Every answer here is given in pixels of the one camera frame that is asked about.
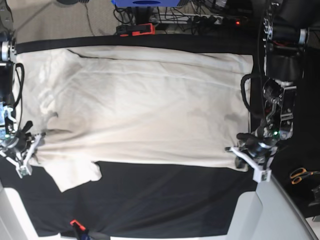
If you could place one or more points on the white power strip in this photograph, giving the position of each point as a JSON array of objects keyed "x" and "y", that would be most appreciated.
[{"x": 174, "y": 18}]

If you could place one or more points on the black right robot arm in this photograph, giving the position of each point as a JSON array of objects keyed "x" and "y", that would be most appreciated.
[{"x": 12, "y": 76}]

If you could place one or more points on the orange clamp bottom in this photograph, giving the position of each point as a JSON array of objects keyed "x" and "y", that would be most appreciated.
[{"x": 75, "y": 223}]

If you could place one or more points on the black device at right edge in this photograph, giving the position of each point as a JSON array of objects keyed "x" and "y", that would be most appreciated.
[{"x": 316, "y": 194}]

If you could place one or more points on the white table frame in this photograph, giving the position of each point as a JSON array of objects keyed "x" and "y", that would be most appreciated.
[
  {"x": 268, "y": 213},
  {"x": 15, "y": 223}
]

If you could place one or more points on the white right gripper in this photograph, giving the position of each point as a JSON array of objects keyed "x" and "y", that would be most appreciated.
[{"x": 19, "y": 150}]

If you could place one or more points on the white T-shirt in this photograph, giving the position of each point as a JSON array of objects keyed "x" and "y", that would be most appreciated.
[{"x": 133, "y": 105}]

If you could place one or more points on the orange black clamp top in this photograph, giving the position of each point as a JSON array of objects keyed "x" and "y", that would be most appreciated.
[{"x": 135, "y": 30}]

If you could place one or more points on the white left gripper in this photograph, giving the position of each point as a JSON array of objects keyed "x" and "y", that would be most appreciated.
[{"x": 257, "y": 156}]

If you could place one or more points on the blue box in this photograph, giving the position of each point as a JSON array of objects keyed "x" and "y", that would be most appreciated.
[{"x": 146, "y": 3}]

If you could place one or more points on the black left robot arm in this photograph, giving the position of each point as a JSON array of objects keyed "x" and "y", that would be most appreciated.
[{"x": 284, "y": 30}]

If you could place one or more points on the white right table frame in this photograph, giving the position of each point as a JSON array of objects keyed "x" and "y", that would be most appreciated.
[{"x": 268, "y": 213}]

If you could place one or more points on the orange handled scissors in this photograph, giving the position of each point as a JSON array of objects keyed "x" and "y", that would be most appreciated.
[{"x": 301, "y": 173}]

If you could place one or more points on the black table cloth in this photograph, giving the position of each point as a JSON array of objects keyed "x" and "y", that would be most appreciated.
[{"x": 167, "y": 201}]

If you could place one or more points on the white left table frame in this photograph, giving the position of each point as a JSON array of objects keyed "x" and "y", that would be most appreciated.
[{"x": 15, "y": 223}]

